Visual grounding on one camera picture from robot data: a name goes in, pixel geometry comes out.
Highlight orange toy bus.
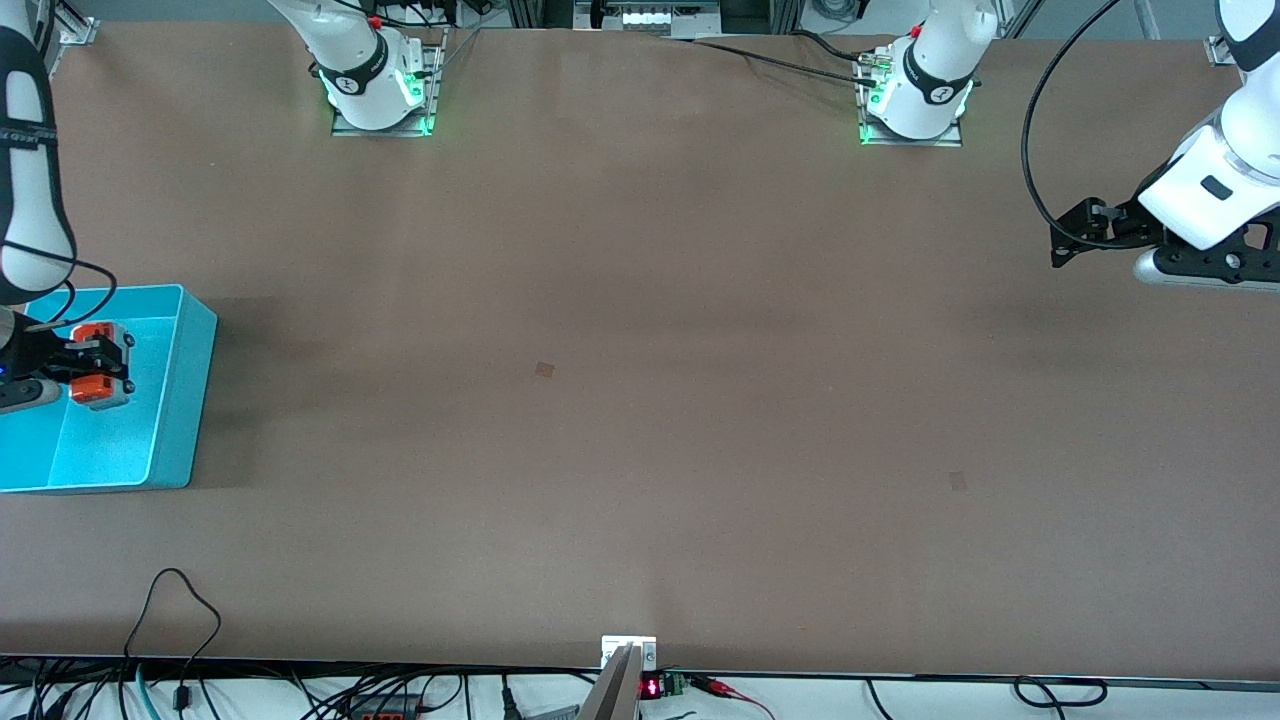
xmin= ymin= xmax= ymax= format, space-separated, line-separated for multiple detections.
xmin=67 ymin=321 xmax=137 ymax=412

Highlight blue plastic box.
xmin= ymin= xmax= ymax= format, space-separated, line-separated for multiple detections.
xmin=0 ymin=284 xmax=219 ymax=495

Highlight silver equipment with white lights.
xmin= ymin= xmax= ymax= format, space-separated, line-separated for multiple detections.
xmin=573 ymin=0 xmax=723 ymax=33

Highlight white mounting plate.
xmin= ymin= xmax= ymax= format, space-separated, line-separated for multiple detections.
xmin=601 ymin=635 xmax=659 ymax=672

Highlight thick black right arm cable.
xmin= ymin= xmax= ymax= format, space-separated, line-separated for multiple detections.
xmin=0 ymin=243 xmax=120 ymax=332

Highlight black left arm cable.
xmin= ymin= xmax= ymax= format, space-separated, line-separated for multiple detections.
xmin=1019 ymin=0 xmax=1127 ymax=252

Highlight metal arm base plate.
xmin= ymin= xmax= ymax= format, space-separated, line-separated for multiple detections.
xmin=330 ymin=28 xmax=447 ymax=138
xmin=855 ymin=45 xmax=965 ymax=149

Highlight thin black looped cable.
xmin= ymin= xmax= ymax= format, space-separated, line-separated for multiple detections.
xmin=124 ymin=567 xmax=223 ymax=703

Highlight aluminium frame profile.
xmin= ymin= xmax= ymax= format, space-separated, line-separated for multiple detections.
xmin=56 ymin=0 xmax=102 ymax=47

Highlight black base power cable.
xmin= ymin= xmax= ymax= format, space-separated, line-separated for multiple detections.
xmin=640 ymin=30 xmax=887 ymax=87

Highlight black coiled cable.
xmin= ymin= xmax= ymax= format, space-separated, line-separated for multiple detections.
xmin=1012 ymin=676 xmax=1110 ymax=710

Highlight red clip wires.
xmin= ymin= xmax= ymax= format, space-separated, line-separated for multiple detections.
xmin=690 ymin=675 xmax=777 ymax=720

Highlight grey metal mount bar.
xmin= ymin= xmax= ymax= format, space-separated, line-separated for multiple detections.
xmin=578 ymin=645 xmax=642 ymax=720

